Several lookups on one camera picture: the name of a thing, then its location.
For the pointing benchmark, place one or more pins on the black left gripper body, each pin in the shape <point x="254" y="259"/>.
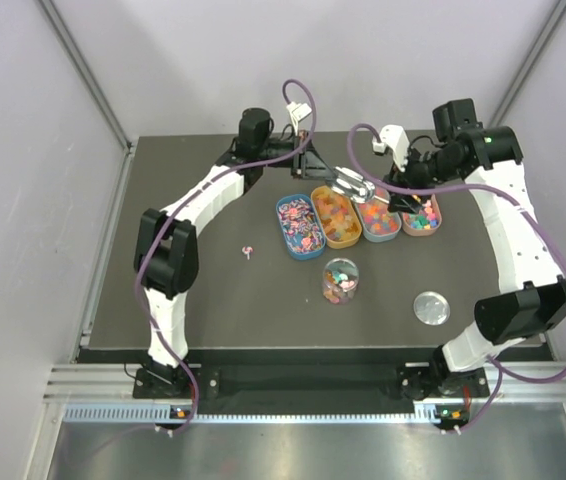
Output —
<point x="301" y="164"/>

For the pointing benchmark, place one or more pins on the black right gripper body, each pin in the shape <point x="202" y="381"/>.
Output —
<point x="431" y="168"/>

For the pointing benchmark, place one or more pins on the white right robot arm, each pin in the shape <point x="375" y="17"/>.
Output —
<point x="488" y="162"/>

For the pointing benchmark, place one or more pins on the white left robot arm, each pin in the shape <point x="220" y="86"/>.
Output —
<point x="166" y="259"/>

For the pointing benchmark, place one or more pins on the light blue candy tray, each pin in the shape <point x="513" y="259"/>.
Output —
<point x="378" y="223"/>

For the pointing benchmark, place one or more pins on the pink candy tray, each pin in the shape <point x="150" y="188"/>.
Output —
<point x="425" y="222"/>

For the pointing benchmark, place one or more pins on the orange candy tray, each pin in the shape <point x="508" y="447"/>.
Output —
<point x="337" y="217"/>

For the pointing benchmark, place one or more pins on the fallen swirl lollipop candy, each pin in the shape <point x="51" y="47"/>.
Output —
<point x="247" y="252"/>

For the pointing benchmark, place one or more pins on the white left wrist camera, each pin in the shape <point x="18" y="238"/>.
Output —
<point x="297" y="113"/>

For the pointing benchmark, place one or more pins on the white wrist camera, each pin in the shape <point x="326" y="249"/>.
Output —
<point x="297" y="113"/>
<point x="393" y="139"/>

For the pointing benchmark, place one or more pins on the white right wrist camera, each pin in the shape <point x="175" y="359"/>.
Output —
<point x="393" y="139"/>

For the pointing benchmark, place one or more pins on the aluminium right frame post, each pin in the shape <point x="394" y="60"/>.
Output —
<point x="531" y="58"/>

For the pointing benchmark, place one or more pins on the aluminium frame post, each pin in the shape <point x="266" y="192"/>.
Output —
<point x="54" y="18"/>
<point x="531" y="58"/>

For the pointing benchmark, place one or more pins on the aluminium left frame post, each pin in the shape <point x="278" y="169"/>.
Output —
<point x="54" y="18"/>

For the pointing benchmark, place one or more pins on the aluminium front frame rail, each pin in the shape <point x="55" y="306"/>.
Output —
<point x="251" y="387"/>

